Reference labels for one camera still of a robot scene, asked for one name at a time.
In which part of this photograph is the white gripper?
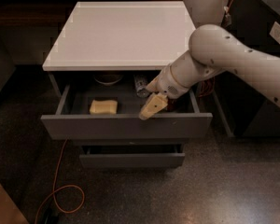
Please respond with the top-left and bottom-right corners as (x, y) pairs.
(139, 64), (191, 120)

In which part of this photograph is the yellow sponge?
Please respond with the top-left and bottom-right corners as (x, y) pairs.
(90, 100), (118, 114)

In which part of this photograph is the grey top drawer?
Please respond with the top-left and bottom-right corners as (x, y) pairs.
(41, 71), (212, 143)

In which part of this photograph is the grey drawer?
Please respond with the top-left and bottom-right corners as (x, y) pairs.
(73, 139), (189, 147)
(41, 71), (212, 143)
(79, 145), (185, 169)

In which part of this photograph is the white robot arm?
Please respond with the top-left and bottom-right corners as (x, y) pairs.
(139, 24), (280, 120)

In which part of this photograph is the grey bottom drawer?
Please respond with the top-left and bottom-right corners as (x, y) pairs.
(79, 145), (185, 169)

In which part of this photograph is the grey middle drawer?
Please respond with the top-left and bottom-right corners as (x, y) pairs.
(73, 139), (189, 147)

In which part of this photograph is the clear plastic water bottle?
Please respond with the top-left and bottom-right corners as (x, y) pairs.
(133, 75), (149, 98)

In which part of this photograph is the brown glass jar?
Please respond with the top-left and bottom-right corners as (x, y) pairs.
(166, 99), (177, 112)

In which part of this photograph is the beige bowl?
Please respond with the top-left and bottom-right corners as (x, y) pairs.
(93, 75), (123, 86)

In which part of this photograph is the white cabinet countertop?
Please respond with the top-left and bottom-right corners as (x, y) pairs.
(43, 1), (195, 72)

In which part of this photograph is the black cabinet on right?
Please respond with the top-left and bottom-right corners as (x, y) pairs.
(215, 0), (280, 137)

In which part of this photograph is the white label sticker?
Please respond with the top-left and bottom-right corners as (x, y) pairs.
(269, 21), (280, 44)

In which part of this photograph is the black plug on floor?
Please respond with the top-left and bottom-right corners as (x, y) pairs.
(41, 208), (59, 224)

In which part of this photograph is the tan board corner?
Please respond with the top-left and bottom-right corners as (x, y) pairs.
(0, 184), (29, 224)

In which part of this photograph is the orange cable on floor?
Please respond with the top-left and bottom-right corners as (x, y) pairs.
(34, 139), (86, 224)

